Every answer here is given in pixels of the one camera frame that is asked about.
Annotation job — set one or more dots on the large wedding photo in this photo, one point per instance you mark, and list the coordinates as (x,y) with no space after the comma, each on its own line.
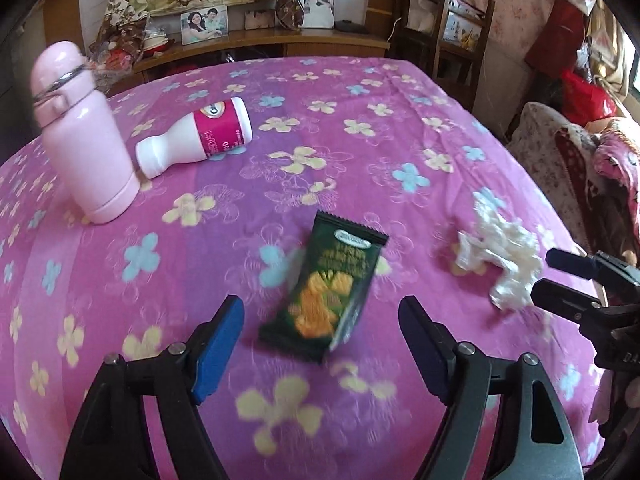
(317,7)

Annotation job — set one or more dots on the beige curtain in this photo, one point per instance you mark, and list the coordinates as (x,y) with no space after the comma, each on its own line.
(605,45)

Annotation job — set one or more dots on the printed box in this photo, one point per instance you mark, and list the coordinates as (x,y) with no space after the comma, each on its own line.
(465,30)

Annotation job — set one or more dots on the dark red garment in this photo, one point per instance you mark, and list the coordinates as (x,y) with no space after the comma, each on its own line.
(560,35)

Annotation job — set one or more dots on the small black device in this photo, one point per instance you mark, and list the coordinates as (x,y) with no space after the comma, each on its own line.
(350,25)

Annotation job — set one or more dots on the small brown photo frame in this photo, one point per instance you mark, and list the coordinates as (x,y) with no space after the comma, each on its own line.
(260,19)

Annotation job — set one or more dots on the red plastic bag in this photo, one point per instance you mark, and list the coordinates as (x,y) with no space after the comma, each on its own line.
(587,97)

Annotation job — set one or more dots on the framed couple photo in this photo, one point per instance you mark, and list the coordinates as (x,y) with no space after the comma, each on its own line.
(205,24)

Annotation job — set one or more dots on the dark green snack packet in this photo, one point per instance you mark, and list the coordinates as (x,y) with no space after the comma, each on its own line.
(325,290)

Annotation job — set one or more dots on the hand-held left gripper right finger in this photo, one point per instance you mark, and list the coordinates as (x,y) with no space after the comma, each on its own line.
(425,350)

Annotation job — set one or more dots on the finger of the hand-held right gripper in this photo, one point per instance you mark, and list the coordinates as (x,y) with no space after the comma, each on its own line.
(565,262)
(555,297)

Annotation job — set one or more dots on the sofa with floral cover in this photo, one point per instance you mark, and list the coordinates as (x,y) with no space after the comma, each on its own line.
(540,135)

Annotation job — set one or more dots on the dark wooden chair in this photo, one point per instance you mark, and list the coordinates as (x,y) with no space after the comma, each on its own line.
(450,55)

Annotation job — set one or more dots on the pink patterned blanket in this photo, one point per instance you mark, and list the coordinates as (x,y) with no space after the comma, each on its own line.
(620,155)

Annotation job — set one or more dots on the purple floral bed sheet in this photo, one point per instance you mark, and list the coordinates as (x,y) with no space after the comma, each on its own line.
(325,85)

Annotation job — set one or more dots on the clear plastic bag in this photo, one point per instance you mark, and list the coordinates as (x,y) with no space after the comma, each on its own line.
(115,55)

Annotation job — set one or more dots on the white tissue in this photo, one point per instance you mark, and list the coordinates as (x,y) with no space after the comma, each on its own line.
(505,255)

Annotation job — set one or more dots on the pink thermos bottle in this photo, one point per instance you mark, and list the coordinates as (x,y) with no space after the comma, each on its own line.
(85,150)

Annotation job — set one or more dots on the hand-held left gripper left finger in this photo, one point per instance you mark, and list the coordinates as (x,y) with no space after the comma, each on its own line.
(220,350)

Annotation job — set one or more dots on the wooden headboard shelf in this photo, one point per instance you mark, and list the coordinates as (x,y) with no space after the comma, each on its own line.
(300,42)

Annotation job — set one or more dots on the white bottle with pink label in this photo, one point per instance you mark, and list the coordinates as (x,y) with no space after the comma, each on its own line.
(200,135)

